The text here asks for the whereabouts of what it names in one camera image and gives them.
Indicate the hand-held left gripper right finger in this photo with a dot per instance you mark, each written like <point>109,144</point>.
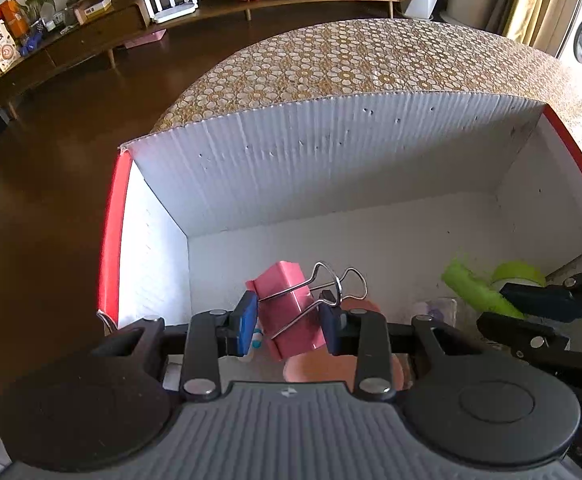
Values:
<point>332,327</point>

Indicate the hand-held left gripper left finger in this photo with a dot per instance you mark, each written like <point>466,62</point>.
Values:
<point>247,322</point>

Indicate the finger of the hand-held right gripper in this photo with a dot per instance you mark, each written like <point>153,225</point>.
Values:
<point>541,300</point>
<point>521,332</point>

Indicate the small white blue toy figure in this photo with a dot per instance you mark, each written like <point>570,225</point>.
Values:
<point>257,342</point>

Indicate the clear jar green lid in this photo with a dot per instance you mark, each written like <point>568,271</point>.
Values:
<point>518,271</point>

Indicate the pink binder clip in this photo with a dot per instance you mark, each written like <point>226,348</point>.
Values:
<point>291,310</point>

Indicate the green tube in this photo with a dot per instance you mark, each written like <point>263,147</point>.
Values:
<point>471,287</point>

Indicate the clear plastic cup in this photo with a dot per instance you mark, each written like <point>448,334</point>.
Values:
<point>441,310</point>

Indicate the red cardboard box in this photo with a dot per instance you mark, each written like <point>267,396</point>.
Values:
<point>371,160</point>

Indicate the yellow curtain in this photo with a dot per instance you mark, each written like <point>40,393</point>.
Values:
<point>526,5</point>

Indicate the pink flat box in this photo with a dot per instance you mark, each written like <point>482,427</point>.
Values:
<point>146,39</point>

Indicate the white router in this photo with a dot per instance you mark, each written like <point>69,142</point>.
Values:
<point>176,12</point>

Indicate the wooden TV cabinet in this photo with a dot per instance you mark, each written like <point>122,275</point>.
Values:
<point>96,35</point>

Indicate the white yellow small box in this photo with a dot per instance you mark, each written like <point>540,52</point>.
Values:
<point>96,7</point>

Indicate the snack bag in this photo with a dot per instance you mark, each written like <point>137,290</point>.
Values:
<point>1,47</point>

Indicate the small thin-leaf potted plant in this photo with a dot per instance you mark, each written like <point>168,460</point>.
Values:
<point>36,2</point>

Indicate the orange carton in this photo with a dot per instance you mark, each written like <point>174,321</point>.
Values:
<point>13,17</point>

